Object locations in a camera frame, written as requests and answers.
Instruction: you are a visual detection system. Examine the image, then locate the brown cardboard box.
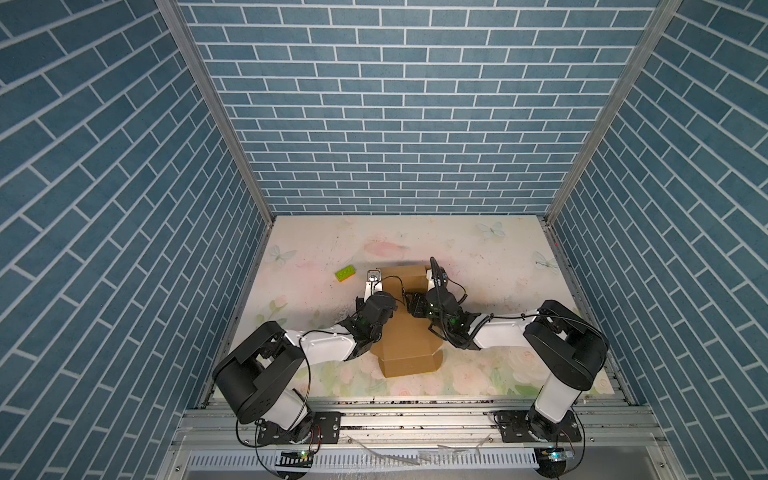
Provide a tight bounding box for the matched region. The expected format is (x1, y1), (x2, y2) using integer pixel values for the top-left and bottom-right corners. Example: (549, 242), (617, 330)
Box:
(371, 265), (444, 378)

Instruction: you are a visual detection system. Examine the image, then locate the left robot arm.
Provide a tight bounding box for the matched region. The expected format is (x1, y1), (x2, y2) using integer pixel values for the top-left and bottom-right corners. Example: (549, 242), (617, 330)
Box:
(212, 291), (397, 442)

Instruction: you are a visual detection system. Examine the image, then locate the green orange toy brick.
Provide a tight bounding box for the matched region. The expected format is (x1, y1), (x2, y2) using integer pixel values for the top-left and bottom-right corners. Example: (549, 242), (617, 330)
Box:
(334, 265), (356, 282)

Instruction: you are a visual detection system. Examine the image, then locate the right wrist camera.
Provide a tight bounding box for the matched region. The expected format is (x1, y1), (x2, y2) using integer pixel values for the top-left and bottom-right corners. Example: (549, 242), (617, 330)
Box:
(427, 257), (449, 291)

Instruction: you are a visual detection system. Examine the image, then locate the white slotted cable duct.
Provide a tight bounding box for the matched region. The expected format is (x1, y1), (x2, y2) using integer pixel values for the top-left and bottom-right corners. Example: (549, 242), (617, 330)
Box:
(186, 448), (538, 473)

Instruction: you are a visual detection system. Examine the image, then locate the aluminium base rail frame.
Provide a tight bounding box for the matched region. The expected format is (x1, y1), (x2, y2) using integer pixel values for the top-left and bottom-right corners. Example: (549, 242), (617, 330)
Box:
(158, 398), (684, 479)

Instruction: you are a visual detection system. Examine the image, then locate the left corner aluminium post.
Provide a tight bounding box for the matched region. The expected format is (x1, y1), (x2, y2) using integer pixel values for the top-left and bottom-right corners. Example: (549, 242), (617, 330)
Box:
(156, 0), (274, 228)

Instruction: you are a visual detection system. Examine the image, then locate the corner aluminium post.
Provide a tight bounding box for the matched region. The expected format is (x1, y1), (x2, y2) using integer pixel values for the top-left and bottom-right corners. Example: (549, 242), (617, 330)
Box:
(156, 0), (274, 228)
(543, 0), (682, 229)

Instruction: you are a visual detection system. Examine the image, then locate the right corner aluminium post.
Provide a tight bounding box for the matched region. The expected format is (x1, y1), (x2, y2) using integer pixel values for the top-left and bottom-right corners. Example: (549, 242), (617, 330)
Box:
(543, 0), (682, 229)

